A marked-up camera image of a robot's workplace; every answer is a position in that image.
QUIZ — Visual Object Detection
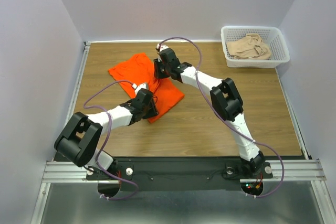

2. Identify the orange t-shirt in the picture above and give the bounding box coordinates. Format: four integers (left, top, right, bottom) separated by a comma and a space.
108, 53, 184, 123

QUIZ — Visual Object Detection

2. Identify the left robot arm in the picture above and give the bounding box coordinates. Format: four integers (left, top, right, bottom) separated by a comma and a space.
54, 88, 159, 182

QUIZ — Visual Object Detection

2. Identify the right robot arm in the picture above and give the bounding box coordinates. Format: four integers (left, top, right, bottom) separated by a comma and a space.
154, 44, 265, 177

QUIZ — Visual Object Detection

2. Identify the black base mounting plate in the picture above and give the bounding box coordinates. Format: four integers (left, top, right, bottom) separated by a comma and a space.
86, 155, 274, 192

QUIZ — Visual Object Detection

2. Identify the white plastic laundry basket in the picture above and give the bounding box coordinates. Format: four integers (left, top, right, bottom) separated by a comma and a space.
221, 26, 290, 68

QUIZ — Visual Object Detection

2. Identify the beige t-shirt in basket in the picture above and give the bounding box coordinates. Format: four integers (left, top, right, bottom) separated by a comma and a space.
226, 33, 272, 60

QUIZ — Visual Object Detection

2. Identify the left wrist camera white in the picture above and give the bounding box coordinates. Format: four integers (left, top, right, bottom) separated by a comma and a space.
132, 82, 149, 94

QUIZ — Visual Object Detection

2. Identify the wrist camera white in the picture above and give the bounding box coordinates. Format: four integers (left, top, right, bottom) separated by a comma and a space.
132, 82, 149, 94
155, 43, 169, 52

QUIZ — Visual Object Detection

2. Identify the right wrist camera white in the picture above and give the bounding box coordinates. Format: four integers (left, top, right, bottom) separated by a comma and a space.
155, 43, 169, 52

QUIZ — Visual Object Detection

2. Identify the aluminium frame rail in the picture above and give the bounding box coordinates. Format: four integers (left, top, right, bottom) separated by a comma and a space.
30, 41, 334, 223

